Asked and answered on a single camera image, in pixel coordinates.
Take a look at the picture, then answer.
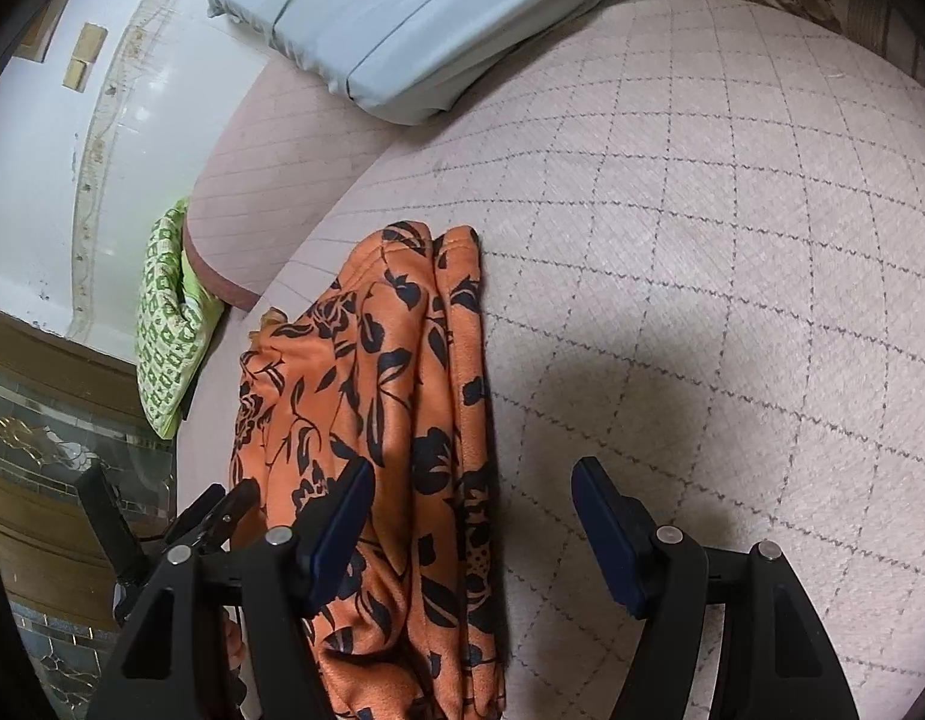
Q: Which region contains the light blue folded blanket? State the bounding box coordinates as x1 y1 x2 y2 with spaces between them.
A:
206 0 636 126

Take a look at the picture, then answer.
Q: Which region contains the green checkered pillow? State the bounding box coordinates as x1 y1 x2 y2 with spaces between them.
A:
134 197 225 440

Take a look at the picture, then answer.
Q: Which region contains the quilted beige bed pad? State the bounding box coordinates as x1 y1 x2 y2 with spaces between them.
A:
173 0 925 720

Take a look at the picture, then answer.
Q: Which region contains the person's left hand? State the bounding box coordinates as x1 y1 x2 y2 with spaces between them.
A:
223 613 248 692

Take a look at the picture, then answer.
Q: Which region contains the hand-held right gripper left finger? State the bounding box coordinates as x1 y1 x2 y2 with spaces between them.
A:
88 457 377 720

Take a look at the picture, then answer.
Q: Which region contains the orange black floral garment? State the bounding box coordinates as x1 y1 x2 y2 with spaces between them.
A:
230 221 509 720

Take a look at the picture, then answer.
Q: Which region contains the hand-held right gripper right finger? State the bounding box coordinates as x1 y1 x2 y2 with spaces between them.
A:
571 457 861 720

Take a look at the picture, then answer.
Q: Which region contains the dark wooden glass-panel furniture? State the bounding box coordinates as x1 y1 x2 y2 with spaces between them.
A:
0 300 180 720

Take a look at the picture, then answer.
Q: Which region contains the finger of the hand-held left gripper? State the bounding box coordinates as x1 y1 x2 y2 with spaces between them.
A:
169 478 263 550
74 467 147 587

